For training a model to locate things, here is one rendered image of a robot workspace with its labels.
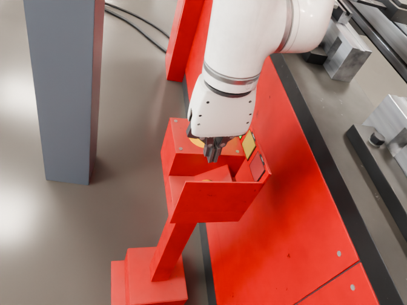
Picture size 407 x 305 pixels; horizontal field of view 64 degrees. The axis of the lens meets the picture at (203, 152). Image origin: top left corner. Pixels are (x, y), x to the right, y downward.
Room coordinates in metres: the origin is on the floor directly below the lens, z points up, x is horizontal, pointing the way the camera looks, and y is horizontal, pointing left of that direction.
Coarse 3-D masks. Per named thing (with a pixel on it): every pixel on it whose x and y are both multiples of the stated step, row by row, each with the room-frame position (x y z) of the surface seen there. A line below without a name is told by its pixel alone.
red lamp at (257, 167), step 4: (256, 156) 0.48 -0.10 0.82; (256, 160) 0.48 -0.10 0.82; (260, 160) 0.47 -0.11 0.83; (252, 164) 0.48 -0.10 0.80; (256, 164) 0.47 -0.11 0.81; (260, 164) 0.46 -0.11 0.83; (252, 168) 0.47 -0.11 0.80; (256, 168) 0.46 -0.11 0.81; (260, 168) 0.45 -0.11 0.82; (252, 172) 0.47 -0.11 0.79; (256, 172) 0.46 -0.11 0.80; (260, 172) 0.45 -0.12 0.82; (256, 176) 0.45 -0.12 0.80; (256, 180) 0.45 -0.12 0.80
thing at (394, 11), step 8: (352, 0) 1.07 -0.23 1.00; (360, 0) 1.08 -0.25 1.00; (368, 0) 1.11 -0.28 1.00; (376, 0) 1.17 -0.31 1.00; (384, 0) 1.14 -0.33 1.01; (392, 0) 1.13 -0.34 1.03; (400, 0) 1.12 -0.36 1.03; (384, 8) 1.11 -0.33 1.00; (392, 8) 1.09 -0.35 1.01; (400, 8) 1.08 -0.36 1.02; (392, 16) 1.08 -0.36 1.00; (400, 16) 1.09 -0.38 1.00
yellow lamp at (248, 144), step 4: (248, 132) 0.54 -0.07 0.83; (248, 136) 0.53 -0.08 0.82; (252, 136) 0.52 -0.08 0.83; (244, 140) 0.54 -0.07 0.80; (248, 140) 0.53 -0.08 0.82; (252, 140) 0.52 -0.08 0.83; (244, 144) 0.53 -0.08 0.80; (248, 144) 0.52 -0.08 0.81; (252, 144) 0.51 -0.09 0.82; (244, 148) 0.53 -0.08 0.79; (248, 148) 0.51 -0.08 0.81; (252, 148) 0.50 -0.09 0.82; (248, 152) 0.51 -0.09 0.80; (248, 156) 0.50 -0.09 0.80
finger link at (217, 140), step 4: (232, 136) 0.43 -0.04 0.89; (216, 140) 0.43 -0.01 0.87; (228, 140) 0.43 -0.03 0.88; (216, 144) 0.42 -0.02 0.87; (216, 148) 0.42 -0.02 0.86; (220, 148) 0.43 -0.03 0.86; (216, 152) 0.42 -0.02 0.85; (220, 152) 0.43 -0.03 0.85; (216, 156) 0.42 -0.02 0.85; (216, 160) 0.42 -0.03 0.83
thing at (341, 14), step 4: (340, 0) 1.02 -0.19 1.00; (340, 4) 1.00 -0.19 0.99; (344, 4) 1.00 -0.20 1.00; (340, 8) 0.96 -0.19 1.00; (344, 8) 0.98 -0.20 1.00; (348, 8) 0.98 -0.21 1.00; (332, 12) 0.98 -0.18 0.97; (336, 12) 0.96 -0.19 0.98; (340, 12) 0.95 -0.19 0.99; (344, 12) 0.94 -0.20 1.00; (348, 12) 0.96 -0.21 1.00; (336, 16) 0.95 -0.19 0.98; (340, 16) 0.94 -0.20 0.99; (344, 16) 0.94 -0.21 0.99; (348, 16) 0.95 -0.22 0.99; (336, 20) 0.95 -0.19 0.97; (340, 20) 0.94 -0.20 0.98; (344, 20) 0.95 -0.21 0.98; (348, 20) 0.95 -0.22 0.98
